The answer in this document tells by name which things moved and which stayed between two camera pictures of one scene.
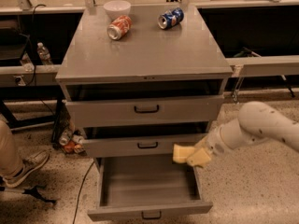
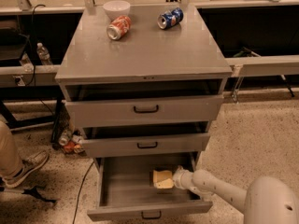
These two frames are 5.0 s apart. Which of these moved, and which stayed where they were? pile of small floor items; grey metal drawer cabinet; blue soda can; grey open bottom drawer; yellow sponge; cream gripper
Moved: yellow sponge; cream gripper
Stayed: grey metal drawer cabinet; blue soda can; grey open bottom drawer; pile of small floor items
